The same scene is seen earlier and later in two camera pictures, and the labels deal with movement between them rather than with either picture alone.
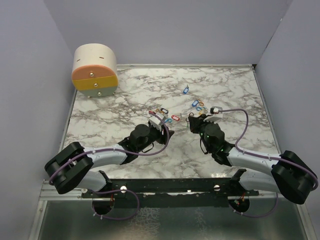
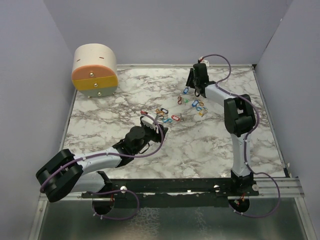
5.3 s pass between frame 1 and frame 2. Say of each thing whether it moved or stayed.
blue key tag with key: stayed
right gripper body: moved
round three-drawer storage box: stayed
